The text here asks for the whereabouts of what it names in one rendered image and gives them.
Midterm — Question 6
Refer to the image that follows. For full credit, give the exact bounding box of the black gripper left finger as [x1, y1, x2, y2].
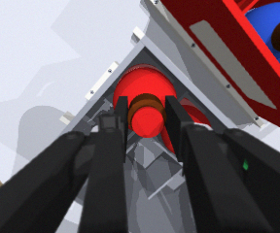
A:
[0, 96, 129, 233]

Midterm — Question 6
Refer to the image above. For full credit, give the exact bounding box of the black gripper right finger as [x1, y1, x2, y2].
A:
[164, 95, 280, 233]

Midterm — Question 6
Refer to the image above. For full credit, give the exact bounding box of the green bottle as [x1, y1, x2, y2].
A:
[243, 159, 248, 169]

